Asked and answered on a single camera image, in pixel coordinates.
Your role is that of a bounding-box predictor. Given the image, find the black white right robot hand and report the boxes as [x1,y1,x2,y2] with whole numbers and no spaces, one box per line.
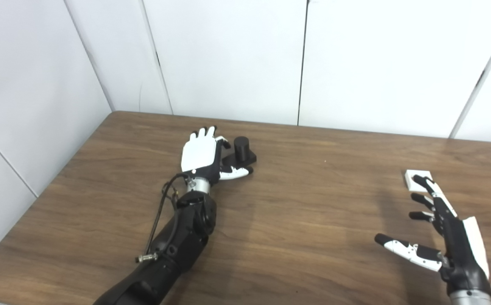
[374,175,491,297]

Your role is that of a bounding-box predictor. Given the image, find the black peg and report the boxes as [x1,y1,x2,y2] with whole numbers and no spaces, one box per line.
[222,136,257,166]

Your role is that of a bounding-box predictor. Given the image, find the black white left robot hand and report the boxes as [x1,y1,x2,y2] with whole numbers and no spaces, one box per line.
[181,126,254,185]

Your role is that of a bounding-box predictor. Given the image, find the white square piece with hole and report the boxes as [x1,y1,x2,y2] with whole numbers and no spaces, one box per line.
[405,170,435,192]

